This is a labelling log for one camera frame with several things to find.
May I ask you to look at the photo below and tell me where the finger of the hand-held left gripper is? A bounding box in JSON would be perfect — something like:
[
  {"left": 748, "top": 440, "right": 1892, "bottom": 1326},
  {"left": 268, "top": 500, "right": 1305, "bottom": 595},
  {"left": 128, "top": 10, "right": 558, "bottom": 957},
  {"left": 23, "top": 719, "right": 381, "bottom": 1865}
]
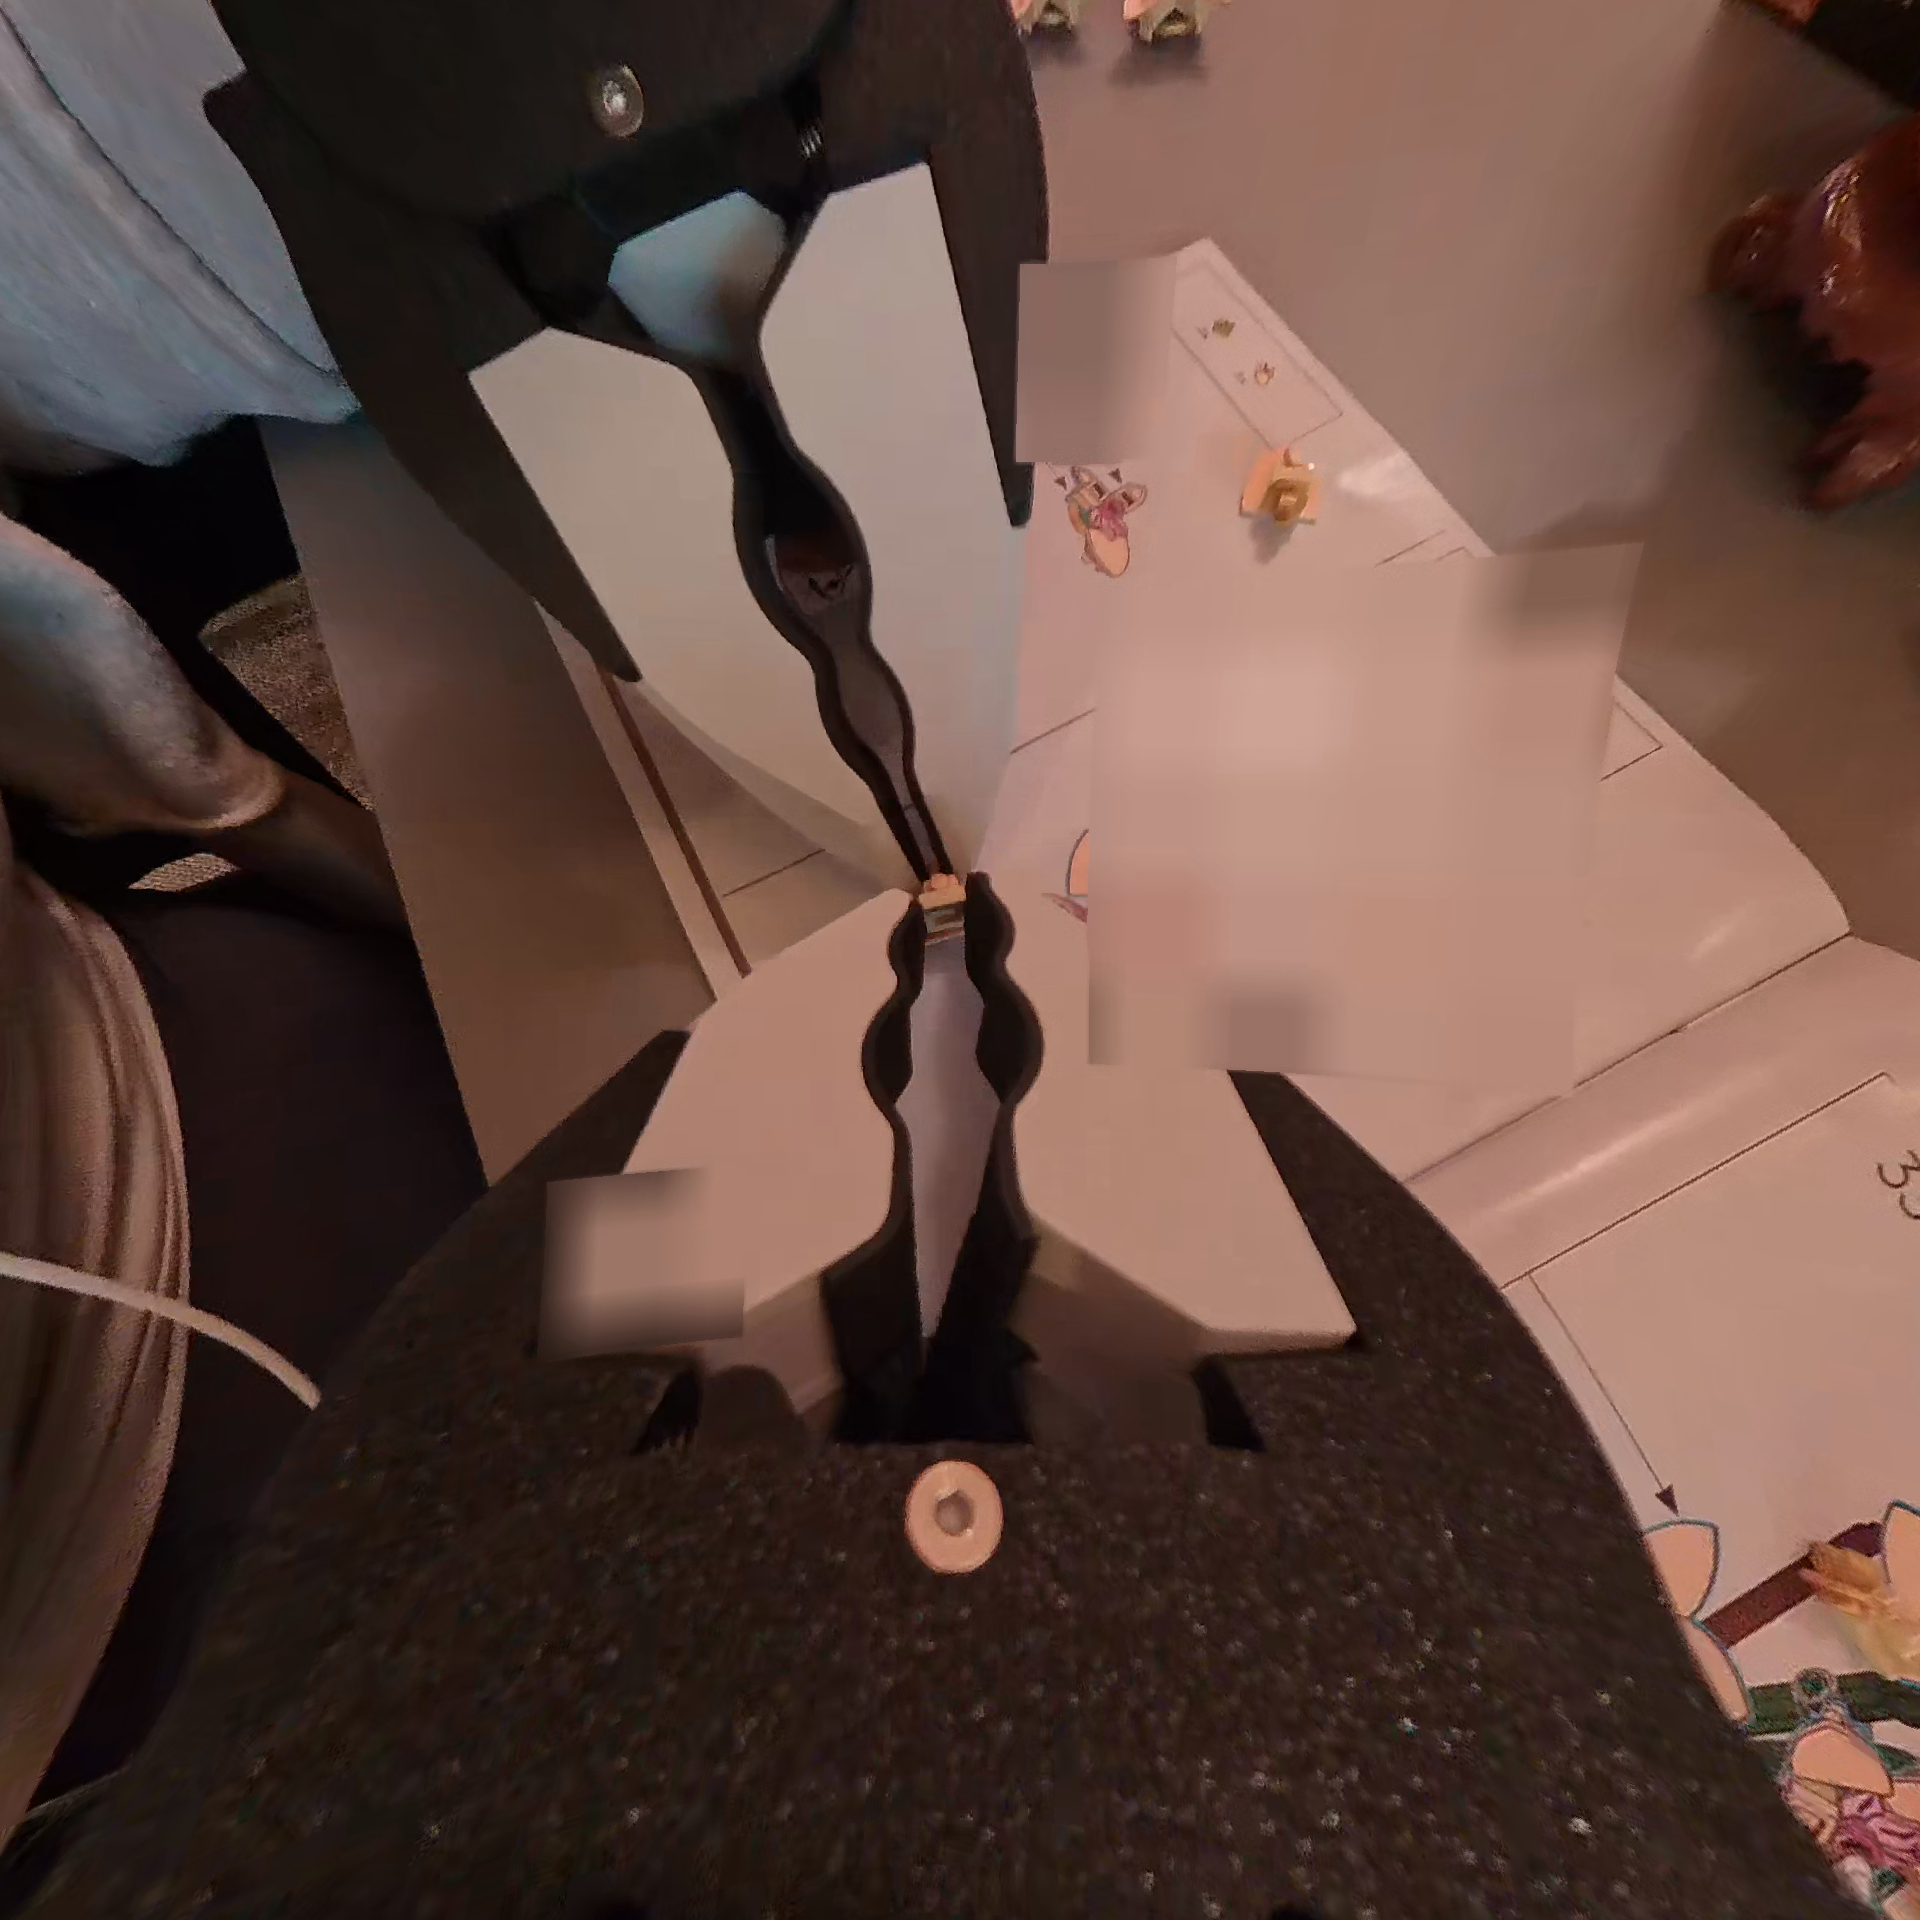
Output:
[
  {"left": 754, "top": 153, "right": 1029, "bottom": 878},
  {"left": 466, "top": 334, "right": 944, "bottom": 887}
]

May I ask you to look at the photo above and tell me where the white cord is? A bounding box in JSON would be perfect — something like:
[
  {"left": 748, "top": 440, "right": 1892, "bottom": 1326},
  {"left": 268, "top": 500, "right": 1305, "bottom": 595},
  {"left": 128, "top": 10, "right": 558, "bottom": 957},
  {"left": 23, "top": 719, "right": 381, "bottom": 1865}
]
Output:
[{"left": 0, "top": 1252, "right": 322, "bottom": 1411}]

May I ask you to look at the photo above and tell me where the brown toy figure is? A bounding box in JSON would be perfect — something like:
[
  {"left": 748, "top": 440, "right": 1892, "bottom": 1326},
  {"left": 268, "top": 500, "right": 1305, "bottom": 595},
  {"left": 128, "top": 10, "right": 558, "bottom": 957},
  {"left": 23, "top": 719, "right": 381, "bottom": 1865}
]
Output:
[{"left": 1717, "top": 112, "right": 1920, "bottom": 513}]

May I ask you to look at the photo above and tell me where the white instruction booklet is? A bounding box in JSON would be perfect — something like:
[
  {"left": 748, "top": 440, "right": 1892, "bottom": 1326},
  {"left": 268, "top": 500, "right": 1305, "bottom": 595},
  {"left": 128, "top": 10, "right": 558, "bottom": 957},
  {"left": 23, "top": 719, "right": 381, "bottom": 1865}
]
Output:
[{"left": 545, "top": 235, "right": 1920, "bottom": 1920}]

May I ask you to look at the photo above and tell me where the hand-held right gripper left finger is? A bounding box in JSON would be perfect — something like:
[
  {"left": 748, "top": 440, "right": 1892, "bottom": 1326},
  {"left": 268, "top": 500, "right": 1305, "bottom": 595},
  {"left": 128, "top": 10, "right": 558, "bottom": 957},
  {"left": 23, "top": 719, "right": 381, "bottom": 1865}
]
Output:
[{"left": 627, "top": 892, "right": 928, "bottom": 1413}]

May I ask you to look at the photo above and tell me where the grey desk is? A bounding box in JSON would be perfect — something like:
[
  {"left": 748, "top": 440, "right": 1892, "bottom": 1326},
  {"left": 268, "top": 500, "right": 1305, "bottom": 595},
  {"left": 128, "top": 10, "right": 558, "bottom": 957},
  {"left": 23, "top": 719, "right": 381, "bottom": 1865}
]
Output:
[{"left": 261, "top": 0, "right": 1920, "bottom": 1187}]

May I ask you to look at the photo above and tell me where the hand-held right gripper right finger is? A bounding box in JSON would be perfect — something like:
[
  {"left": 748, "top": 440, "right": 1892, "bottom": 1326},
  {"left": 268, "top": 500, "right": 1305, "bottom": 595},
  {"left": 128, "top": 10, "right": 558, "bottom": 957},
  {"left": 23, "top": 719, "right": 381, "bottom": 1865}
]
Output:
[{"left": 932, "top": 873, "right": 1363, "bottom": 1351}]

